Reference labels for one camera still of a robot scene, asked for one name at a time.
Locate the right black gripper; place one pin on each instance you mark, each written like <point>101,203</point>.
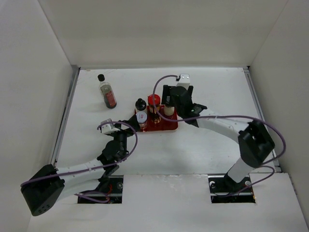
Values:
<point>167,93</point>

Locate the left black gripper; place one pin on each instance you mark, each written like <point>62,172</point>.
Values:
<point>133,122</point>

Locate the small jar pink label lid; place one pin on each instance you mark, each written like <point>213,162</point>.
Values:
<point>142,120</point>

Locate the red lid sauce jar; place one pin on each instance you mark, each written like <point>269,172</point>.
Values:
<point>154,107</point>

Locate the white bottle black cap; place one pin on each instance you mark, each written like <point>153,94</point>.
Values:
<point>140,105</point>

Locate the silver lid jar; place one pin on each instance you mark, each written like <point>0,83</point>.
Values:
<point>169,111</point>

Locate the dark sauce glass bottle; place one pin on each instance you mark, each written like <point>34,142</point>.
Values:
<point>107,92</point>

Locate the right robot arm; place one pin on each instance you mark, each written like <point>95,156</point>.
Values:
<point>255,143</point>

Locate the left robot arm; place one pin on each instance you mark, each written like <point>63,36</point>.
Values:
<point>51,184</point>

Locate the red rectangular tray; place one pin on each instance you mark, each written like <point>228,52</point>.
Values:
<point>163,125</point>

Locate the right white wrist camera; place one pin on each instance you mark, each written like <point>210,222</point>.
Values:
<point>183,80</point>

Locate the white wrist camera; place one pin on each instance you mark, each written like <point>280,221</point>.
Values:
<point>107,127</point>
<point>183,80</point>

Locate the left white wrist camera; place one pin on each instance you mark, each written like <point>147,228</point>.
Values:
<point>107,127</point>

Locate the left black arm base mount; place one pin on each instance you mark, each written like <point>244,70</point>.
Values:
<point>109,191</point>

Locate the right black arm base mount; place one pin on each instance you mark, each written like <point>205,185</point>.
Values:
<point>224,190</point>

